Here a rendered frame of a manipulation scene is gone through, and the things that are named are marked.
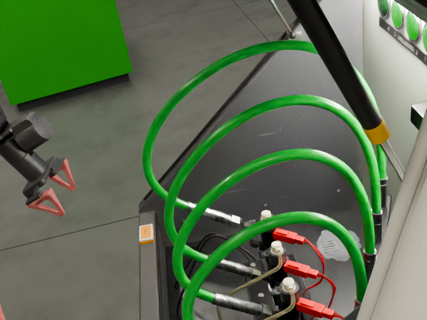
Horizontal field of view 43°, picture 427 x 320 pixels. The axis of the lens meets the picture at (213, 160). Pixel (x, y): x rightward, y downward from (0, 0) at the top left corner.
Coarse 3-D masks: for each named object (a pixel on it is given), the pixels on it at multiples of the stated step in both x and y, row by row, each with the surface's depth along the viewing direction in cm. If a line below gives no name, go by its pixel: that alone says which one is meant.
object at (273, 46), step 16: (256, 48) 75; (272, 48) 75; (288, 48) 75; (304, 48) 75; (224, 64) 75; (192, 80) 76; (176, 96) 77; (160, 112) 78; (144, 144) 81; (144, 160) 82; (384, 160) 87; (384, 176) 89; (160, 192) 86
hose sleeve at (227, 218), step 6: (192, 204) 88; (186, 210) 88; (210, 210) 89; (216, 210) 90; (204, 216) 89; (210, 216) 89; (216, 216) 89; (222, 216) 90; (228, 216) 90; (222, 222) 90; (228, 222) 90
